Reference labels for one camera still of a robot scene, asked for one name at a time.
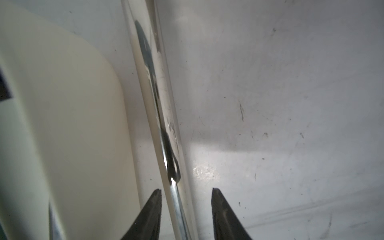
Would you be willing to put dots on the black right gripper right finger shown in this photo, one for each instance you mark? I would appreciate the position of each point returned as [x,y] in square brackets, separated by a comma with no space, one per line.
[226,224]

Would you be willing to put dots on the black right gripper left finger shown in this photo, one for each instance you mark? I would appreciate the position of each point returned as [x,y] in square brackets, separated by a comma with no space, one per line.
[147,224]

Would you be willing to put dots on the cream plastic storage tray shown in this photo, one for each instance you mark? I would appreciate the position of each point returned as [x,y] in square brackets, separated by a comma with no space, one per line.
[66,157]

